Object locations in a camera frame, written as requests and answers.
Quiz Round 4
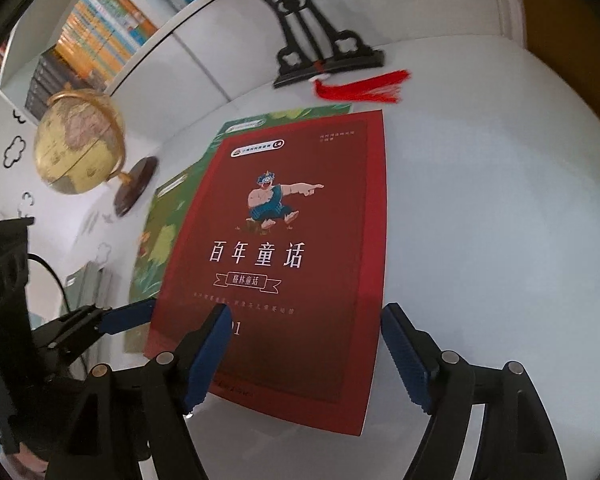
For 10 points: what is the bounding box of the dark green insect book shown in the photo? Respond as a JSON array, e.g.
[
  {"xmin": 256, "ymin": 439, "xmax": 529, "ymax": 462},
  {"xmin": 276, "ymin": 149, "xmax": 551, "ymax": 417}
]
[{"xmin": 124, "ymin": 103, "xmax": 354, "ymax": 356}]

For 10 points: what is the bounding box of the dark red fairy tale book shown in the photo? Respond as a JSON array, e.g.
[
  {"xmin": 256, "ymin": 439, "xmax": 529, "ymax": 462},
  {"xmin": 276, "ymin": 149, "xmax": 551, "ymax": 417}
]
[{"xmin": 145, "ymin": 110, "xmax": 387, "ymax": 436}]

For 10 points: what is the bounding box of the antique yellow desk globe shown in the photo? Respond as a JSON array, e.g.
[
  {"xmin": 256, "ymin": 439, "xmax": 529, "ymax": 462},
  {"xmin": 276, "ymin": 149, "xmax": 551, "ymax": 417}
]
[{"xmin": 33, "ymin": 89, "xmax": 158, "ymax": 218}]

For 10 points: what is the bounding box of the black book set row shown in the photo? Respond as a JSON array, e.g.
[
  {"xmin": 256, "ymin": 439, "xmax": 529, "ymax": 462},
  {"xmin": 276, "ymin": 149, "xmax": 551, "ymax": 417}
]
[{"xmin": 24, "ymin": 47, "xmax": 91, "ymax": 120}]

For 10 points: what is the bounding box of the red tassel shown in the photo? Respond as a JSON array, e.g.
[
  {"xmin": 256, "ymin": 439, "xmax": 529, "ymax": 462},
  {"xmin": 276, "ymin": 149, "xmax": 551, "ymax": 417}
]
[{"xmin": 312, "ymin": 70, "xmax": 411, "ymax": 104}]

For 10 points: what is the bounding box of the orange yellow book row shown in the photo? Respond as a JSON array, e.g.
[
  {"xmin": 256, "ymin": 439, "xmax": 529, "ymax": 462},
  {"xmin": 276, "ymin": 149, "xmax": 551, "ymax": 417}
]
[{"xmin": 55, "ymin": 0, "xmax": 157, "ymax": 91}]

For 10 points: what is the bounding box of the black carved fan stand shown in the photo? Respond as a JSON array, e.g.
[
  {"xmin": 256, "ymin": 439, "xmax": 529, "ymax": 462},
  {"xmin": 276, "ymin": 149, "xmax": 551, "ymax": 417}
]
[{"xmin": 260, "ymin": 0, "xmax": 385, "ymax": 89}]

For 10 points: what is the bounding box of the white bookshelf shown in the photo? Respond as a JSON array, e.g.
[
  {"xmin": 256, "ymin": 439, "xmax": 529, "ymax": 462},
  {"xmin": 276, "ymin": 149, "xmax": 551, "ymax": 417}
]
[{"xmin": 0, "ymin": 0, "xmax": 526, "ymax": 108}]

